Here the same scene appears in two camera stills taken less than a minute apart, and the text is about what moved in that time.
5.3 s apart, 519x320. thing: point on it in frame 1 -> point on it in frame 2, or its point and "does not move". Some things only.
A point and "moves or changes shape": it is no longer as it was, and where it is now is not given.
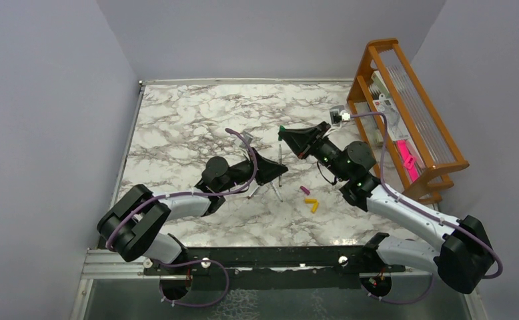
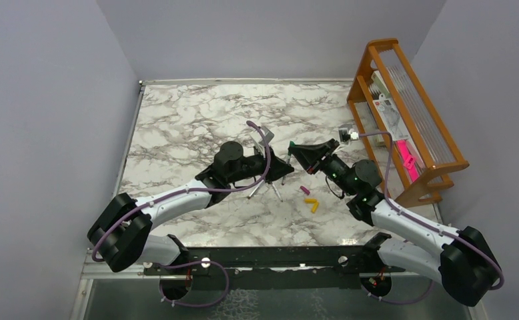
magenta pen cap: x=305 y=190 does not move
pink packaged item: x=409 y=161 does not move
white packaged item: x=385 y=106 does not move
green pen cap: x=281 y=129 moves or changes shape
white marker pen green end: x=277 y=191 does not move
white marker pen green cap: x=280 y=162 moves or changes shape
